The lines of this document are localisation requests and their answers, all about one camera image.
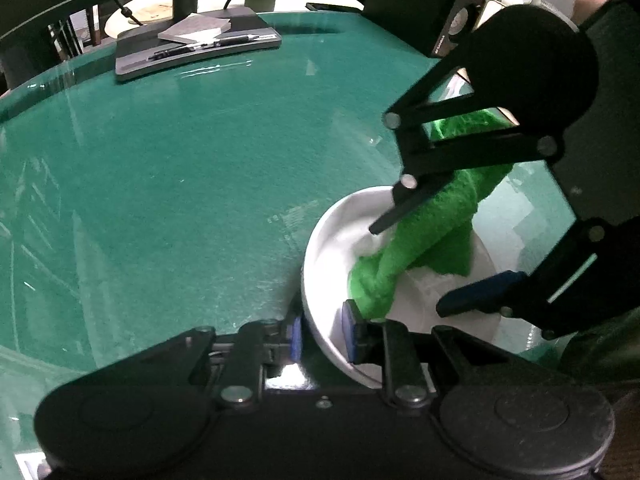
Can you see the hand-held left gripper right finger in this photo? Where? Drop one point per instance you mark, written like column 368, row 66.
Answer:
column 350, row 330

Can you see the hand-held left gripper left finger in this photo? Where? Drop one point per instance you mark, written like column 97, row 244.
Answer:
column 295, row 340

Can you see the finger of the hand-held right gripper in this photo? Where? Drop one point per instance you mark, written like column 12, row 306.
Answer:
column 475, row 295
column 397, row 205

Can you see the bright green microfiber cloth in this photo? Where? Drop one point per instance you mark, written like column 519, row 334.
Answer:
column 425, row 230

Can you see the person's right forearm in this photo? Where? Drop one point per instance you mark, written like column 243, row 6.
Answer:
column 595, row 5

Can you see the black speaker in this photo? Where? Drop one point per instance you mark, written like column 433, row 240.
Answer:
column 442, row 42

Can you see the grey notepad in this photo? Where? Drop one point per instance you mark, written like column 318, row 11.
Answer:
column 192, row 27

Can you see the printed photo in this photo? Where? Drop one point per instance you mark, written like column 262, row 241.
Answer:
column 30, row 465

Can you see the black monitor stand base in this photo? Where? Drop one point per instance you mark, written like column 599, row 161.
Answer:
column 140, row 55

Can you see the round wooden coaster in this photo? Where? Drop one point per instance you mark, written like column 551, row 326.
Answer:
column 152, row 14

